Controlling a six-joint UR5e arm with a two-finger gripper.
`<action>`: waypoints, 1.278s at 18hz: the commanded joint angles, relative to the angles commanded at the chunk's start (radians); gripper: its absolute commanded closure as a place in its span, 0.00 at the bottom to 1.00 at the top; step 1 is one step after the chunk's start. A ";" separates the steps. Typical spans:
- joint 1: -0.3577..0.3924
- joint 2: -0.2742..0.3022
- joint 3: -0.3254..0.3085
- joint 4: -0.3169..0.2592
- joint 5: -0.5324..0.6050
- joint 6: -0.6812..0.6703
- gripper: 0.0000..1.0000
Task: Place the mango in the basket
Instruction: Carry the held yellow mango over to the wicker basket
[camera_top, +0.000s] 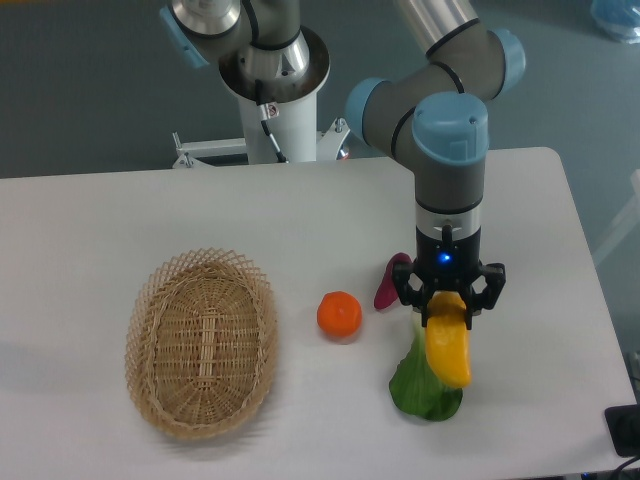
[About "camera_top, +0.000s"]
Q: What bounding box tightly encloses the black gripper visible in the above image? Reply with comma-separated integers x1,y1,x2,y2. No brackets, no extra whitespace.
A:
391,229,506,331

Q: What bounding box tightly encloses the yellow mango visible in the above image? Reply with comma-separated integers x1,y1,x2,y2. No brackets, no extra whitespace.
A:
425,292,472,389

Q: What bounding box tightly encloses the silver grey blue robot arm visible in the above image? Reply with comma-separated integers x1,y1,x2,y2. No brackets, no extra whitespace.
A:
160,1,526,326

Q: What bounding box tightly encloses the oval woven wicker basket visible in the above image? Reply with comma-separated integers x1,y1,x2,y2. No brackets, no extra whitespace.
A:
125,248,278,441

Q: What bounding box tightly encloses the purple eggplant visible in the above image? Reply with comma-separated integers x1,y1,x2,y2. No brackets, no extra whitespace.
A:
373,253,413,311

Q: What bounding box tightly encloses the orange tangerine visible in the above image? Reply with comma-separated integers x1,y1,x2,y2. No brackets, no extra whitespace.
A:
316,291,363,339

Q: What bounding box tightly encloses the green leafy cabbage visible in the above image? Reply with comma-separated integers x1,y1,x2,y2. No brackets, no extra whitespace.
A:
388,311,463,422

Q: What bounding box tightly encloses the black device at table edge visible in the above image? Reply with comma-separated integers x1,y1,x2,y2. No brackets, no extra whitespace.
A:
604,404,639,457

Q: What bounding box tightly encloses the blue plastic bag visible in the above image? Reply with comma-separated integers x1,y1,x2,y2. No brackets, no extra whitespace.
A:
590,0,639,45

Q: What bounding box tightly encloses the white frame at right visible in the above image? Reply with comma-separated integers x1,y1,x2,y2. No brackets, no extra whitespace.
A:
592,170,639,267

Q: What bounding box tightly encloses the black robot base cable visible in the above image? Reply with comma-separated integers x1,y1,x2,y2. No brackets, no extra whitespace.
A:
254,78,290,164

